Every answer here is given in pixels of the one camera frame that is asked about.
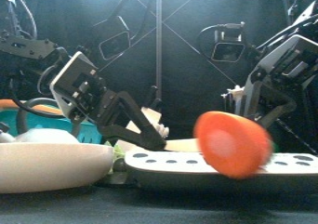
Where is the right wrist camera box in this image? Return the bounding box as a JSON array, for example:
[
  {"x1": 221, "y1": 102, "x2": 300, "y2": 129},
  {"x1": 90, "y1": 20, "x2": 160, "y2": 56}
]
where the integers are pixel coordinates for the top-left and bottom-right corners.
[{"x1": 208, "y1": 21, "x2": 248, "y2": 64}]

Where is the green leafy toy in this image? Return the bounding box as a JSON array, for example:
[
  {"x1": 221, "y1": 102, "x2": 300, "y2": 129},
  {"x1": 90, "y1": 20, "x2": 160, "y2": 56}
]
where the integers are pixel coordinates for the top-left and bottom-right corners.
[{"x1": 108, "y1": 140, "x2": 128, "y2": 165}]

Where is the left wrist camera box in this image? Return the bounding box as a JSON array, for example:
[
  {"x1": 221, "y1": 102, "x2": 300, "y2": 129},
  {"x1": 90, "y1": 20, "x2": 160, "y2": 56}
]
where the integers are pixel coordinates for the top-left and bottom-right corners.
[{"x1": 96, "y1": 16, "x2": 133, "y2": 62}]

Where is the white star-shaped toy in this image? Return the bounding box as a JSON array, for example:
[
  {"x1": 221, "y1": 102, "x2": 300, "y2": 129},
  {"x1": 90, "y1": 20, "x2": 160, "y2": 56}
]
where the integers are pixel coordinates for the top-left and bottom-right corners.
[{"x1": 220, "y1": 85, "x2": 245, "y2": 114}]

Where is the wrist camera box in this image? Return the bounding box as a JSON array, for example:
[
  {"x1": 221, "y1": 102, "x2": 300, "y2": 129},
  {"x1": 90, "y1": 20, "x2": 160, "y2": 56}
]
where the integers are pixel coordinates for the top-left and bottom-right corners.
[
  {"x1": 96, "y1": 16, "x2": 133, "y2": 62},
  {"x1": 208, "y1": 21, "x2": 248, "y2": 64}
]

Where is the white cube toy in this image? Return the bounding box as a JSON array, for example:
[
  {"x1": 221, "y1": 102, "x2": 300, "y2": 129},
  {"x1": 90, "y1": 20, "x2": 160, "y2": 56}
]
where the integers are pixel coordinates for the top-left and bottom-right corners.
[{"x1": 124, "y1": 106, "x2": 171, "y2": 139}]

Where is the white round bowl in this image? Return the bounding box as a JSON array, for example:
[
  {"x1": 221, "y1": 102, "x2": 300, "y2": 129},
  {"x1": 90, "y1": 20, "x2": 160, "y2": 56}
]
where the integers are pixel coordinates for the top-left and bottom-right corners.
[{"x1": 0, "y1": 141, "x2": 114, "y2": 194}]

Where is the grey round toy pot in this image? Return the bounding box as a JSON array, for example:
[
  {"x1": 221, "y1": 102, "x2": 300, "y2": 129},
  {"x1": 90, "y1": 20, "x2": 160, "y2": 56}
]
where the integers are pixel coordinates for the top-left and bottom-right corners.
[{"x1": 0, "y1": 122, "x2": 80, "y2": 144}]

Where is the orange toy carrot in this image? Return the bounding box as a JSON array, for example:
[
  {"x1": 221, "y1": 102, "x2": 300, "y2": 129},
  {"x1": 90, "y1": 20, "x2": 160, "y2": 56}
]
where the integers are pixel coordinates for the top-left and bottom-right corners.
[{"x1": 192, "y1": 110, "x2": 273, "y2": 180}]

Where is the black looped cable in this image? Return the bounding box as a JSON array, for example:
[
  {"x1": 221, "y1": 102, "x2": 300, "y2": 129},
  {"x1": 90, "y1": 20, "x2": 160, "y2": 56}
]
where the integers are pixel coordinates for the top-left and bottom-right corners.
[{"x1": 9, "y1": 97, "x2": 81, "y2": 137}]

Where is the grey metal frame post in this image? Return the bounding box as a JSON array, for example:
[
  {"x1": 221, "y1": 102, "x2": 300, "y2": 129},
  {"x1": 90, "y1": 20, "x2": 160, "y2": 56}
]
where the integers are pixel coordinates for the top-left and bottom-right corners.
[{"x1": 155, "y1": 0, "x2": 163, "y2": 101}]

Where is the teal basket with orange rim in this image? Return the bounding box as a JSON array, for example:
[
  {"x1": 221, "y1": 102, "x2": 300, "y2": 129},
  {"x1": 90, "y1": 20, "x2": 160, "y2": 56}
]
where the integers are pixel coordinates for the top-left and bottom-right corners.
[{"x1": 0, "y1": 99, "x2": 104, "y2": 144}]

